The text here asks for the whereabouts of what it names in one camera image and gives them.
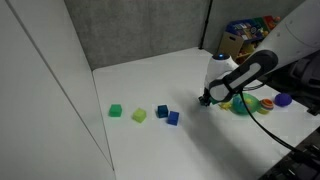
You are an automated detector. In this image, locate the green cube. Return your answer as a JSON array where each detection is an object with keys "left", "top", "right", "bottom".
[{"left": 108, "top": 103, "right": 123, "bottom": 118}]

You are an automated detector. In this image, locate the brown cardboard box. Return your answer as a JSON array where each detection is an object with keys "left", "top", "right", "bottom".
[{"left": 218, "top": 31, "right": 245, "bottom": 62}]

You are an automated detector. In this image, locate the green bowl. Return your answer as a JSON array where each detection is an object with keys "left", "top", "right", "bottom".
[{"left": 231, "top": 93, "right": 263, "bottom": 116}]

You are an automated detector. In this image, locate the dark blue cube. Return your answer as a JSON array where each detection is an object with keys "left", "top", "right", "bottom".
[{"left": 156, "top": 104, "right": 170, "bottom": 119}]

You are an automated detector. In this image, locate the yellow star toy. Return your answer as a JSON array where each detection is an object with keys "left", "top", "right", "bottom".
[{"left": 219, "top": 101, "right": 233, "bottom": 111}]

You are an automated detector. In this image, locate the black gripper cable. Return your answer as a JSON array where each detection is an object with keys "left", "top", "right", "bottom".
[{"left": 238, "top": 92, "right": 320, "bottom": 164}]

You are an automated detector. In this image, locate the lime cube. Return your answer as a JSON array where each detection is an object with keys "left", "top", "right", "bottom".
[{"left": 131, "top": 107, "right": 148, "bottom": 124}]

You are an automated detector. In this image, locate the purple ball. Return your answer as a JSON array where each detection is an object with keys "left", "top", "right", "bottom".
[{"left": 274, "top": 92, "right": 293, "bottom": 108}]

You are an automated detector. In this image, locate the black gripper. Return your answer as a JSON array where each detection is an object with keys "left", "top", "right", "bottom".
[{"left": 198, "top": 89, "right": 213, "bottom": 108}]

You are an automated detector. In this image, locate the black stand pole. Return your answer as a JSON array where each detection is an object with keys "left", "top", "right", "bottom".
[{"left": 199, "top": 0, "right": 214, "bottom": 50}]

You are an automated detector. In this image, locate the colourful toy box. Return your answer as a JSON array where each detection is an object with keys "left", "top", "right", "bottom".
[{"left": 225, "top": 15, "right": 282, "bottom": 44}]

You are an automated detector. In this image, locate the striped stacking ring toy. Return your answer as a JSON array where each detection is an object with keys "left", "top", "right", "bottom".
[{"left": 258, "top": 98, "right": 275, "bottom": 115}]

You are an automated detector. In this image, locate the bright blue cube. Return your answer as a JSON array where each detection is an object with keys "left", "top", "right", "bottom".
[{"left": 167, "top": 110, "right": 180, "bottom": 127}]

